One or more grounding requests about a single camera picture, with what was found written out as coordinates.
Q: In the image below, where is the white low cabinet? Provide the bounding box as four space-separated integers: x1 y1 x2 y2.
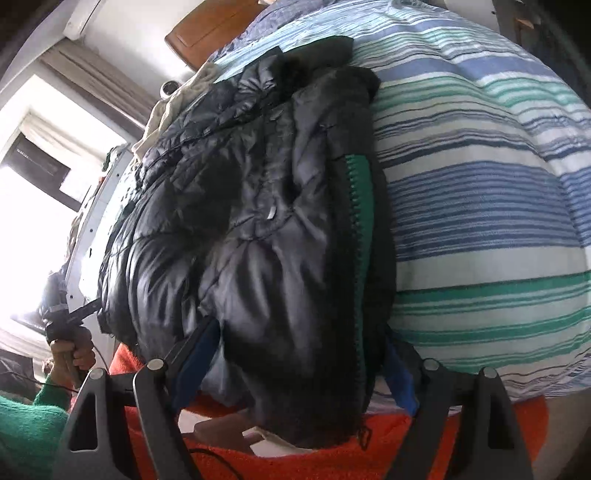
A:
64 142 141 344

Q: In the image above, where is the person's left hand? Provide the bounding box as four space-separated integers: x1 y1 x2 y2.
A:
48 329 97 385

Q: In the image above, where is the grey curtain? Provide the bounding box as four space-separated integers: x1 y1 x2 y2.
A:
37 44 158 140

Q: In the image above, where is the bed with striped duvet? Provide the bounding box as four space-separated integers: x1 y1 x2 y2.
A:
203 0 591 403

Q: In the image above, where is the beige blanket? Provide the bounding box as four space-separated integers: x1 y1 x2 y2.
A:
131 61 223 161

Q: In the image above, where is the wooden headboard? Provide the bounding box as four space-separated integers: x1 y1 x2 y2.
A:
165 0 265 71

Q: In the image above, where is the orange fleece clothing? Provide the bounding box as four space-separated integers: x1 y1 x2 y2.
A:
108 345 551 480

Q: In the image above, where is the black puffer jacket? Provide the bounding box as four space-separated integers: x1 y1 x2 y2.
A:
97 34 399 452

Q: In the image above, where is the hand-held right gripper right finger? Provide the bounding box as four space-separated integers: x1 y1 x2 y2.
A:
383 338 535 480

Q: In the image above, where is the window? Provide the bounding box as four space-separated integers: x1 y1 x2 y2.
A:
0 76 136 326

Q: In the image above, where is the white air conditioner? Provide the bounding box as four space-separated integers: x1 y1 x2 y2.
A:
62 0 122 41

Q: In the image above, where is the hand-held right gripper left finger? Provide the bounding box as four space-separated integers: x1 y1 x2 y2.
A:
53 318 223 480

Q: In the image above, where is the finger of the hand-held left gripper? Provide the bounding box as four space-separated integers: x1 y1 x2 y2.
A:
69 298 101 320

